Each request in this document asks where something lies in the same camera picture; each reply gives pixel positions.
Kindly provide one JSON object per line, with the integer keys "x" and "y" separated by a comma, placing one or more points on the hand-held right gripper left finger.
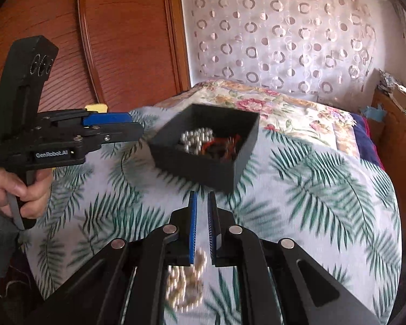
{"x": 193, "y": 233}

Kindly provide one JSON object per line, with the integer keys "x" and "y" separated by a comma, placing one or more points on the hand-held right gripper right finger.
{"x": 212, "y": 237}

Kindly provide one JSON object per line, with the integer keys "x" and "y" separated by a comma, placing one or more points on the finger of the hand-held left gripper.
{"x": 121, "y": 132}
{"x": 105, "y": 119}

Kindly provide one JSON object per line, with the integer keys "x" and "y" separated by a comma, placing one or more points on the black square box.
{"x": 196, "y": 172}

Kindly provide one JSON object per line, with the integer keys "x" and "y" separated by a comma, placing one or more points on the person's left hand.
{"x": 37, "y": 193}

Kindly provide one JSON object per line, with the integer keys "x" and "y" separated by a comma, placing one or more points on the wooden wardrobe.
{"x": 121, "y": 40}

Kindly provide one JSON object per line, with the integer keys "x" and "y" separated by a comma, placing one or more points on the palm leaf bed sheet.
{"x": 308, "y": 193}

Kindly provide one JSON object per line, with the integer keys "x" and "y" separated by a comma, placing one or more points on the floral blanket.
{"x": 274, "y": 108}

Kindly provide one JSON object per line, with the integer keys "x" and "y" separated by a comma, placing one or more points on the circle patterned curtain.
{"x": 274, "y": 40}

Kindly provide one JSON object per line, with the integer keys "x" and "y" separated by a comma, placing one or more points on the dark blue blanket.
{"x": 367, "y": 142}

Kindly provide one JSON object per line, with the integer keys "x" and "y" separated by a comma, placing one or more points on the teal bag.
{"x": 374, "y": 111}

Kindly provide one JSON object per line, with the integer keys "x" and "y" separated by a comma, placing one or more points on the wooden cabinet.
{"x": 399, "y": 142}

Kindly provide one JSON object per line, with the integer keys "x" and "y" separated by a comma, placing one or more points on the crumpled patterned paper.
{"x": 389, "y": 79}

